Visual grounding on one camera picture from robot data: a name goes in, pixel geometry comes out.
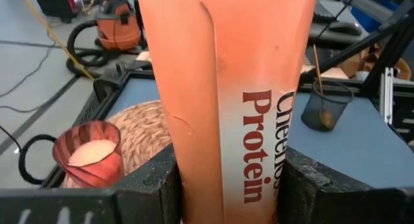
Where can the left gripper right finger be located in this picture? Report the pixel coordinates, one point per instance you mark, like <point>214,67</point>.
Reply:
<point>339,204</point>

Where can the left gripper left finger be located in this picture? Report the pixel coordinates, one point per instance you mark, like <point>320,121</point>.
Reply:
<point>97,204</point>

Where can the orange Cheerios Protein cereal box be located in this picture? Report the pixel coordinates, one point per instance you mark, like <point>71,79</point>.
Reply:
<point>226,72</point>

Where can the red glass candle cup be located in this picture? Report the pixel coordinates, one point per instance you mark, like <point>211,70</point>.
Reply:
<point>93,162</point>

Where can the round woven placemat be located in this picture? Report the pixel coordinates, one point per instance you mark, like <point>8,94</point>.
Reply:
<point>142,133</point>

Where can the black mesh cup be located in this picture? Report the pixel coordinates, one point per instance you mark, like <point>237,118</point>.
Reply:
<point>326,114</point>

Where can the wooden spoon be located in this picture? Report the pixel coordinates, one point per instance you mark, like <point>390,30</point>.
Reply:
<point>318,75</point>

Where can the light wooden side board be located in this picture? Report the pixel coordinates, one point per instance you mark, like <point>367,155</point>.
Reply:
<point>333,73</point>

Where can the orange shop vacuum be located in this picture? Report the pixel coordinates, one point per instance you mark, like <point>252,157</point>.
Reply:
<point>76,52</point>
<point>118,26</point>

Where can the black computer mouse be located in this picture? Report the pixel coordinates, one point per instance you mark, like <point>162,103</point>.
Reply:
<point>344,27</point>

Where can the blue container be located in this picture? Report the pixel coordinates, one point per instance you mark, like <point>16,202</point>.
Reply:
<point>372,15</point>

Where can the black equipment case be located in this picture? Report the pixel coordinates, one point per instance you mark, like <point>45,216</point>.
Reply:
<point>55,4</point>

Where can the silver aluminium post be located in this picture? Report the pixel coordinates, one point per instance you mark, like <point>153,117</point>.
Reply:
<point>386,94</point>

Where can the black table frame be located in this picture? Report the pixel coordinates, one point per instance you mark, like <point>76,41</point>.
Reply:
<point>394,49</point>

